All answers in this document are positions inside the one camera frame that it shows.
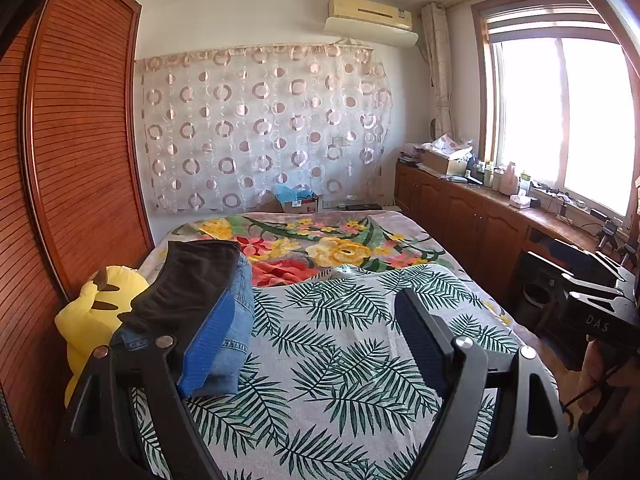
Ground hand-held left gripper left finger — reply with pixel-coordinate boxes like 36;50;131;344
65;287;238;480

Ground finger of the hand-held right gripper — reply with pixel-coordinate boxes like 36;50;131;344
522;249;608;281
560;272;636;311

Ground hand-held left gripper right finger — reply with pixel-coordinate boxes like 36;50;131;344
395;287;576;480

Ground blue jeans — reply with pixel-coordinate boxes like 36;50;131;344
112;252;256;396

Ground black pants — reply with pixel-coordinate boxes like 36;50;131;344
119;240;241;333

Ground person's right hand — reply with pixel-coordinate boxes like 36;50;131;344
575;340;623;431

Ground dark trash bin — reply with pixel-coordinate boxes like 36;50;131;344
520;282;553;333

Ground small tripod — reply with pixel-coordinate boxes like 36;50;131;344
597;220;623;251

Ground wooden low cabinet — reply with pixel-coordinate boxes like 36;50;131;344
395;160;640;341

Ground bed with leaf-print sheet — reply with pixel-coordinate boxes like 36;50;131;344
127;262;558;480

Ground yellow plush toy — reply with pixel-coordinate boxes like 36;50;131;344
54;266;151;408

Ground floral blanket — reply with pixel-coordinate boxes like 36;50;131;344
137;210;526;341

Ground beige box on cabinet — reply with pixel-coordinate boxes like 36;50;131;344
422;149;471;177

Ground window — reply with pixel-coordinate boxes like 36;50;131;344
470;0;640;221

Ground floral printed cloth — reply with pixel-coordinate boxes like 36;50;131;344
427;134;473;156

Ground cardboard box with blue cloth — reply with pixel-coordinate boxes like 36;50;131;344
274;184;320;215

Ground beige window curtain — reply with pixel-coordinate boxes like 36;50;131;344
421;2;456;143

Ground sheer circle pattern curtain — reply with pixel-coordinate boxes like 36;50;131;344
134;42;393;213

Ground wooden slatted wardrobe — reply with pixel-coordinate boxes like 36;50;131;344
0;0;153;461

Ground wall air conditioner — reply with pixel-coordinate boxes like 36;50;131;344
324;0;418;48

